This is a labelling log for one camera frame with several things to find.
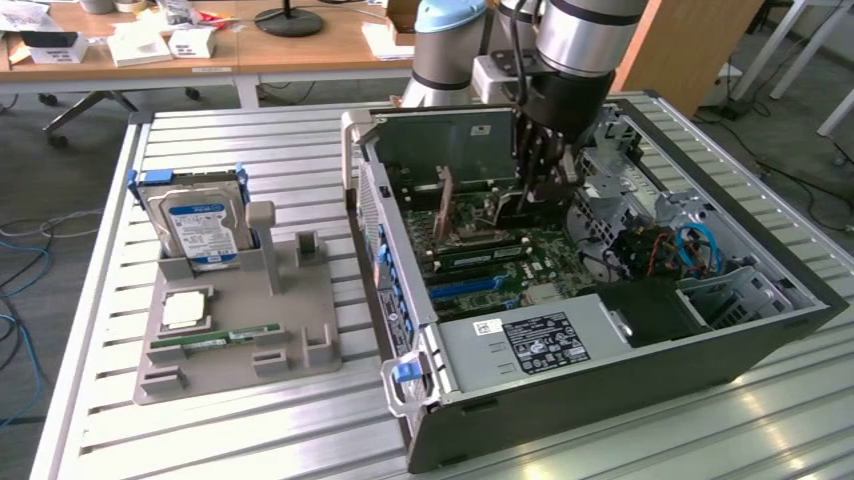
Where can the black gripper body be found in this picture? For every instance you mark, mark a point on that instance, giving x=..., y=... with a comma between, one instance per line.
x=567, y=105

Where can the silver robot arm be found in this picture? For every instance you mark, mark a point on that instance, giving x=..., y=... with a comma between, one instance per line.
x=587, y=40

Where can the metal disk bay cage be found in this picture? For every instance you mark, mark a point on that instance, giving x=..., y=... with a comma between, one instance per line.
x=614, y=210

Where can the green motherboard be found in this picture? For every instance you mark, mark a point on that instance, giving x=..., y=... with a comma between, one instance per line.
x=554, y=270

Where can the green RAM stick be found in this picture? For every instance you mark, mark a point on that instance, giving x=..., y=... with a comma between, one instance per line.
x=220, y=336
x=481, y=256

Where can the wooden cabinet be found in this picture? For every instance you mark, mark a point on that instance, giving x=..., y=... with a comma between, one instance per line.
x=687, y=50

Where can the blue expansion slot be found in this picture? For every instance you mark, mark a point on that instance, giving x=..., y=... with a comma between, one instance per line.
x=467, y=287

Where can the white paper stack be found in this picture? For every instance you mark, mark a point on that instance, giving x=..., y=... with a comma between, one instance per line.
x=383, y=45

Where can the black fan shroud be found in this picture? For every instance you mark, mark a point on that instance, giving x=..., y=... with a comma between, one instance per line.
x=647, y=310

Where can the brown cardboard box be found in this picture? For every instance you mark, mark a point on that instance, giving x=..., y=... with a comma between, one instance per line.
x=401, y=17

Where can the small metal disk bay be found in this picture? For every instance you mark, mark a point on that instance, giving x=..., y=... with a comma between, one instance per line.
x=734, y=300

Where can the grey power supply unit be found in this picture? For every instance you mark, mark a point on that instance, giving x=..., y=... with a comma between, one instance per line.
x=467, y=350

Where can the wooden desk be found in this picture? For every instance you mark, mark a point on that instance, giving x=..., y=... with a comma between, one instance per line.
x=300, y=50

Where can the black round lamp base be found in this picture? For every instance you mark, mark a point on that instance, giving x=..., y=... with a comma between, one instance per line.
x=287, y=25

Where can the grey parts rack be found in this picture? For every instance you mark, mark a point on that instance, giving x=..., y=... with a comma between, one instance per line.
x=294, y=300

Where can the open black PC case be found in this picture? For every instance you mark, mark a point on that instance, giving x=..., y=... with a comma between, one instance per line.
x=601, y=400

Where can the hard disk in blue carrier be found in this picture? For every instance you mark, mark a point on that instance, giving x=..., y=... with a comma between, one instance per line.
x=200, y=230

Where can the white labelled box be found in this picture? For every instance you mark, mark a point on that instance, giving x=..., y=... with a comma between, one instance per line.
x=194, y=45

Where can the silver CPU chip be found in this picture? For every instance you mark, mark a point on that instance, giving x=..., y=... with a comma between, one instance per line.
x=183, y=310

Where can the open white box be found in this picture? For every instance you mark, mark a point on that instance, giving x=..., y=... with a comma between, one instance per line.
x=134, y=55

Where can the grey desk foot with casters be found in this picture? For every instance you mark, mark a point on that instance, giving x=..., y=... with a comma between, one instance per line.
x=80, y=110

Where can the tape roll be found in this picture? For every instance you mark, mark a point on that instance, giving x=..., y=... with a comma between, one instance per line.
x=116, y=7

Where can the grey cup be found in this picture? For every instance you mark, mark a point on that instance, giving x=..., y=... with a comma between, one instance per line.
x=98, y=6

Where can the white box with black device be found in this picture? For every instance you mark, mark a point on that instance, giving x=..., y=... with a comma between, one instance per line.
x=60, y=52

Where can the white printed paper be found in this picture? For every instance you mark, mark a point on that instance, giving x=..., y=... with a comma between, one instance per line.
x=23, y=20

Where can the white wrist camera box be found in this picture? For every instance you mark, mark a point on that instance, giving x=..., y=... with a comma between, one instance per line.
x=494, y=80

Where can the CPU socket with metal frame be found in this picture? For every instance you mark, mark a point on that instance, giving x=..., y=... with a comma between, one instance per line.
x=487, y=237

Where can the white table frame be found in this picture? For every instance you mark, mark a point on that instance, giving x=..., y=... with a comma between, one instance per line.
x=769, y=55

